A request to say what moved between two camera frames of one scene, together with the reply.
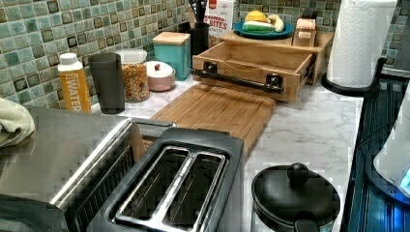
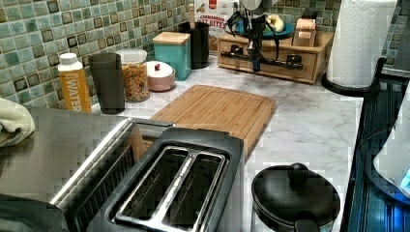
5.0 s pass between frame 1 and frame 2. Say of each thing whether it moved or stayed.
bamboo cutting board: stayed
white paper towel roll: stayed
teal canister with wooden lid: stayed
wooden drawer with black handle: moved
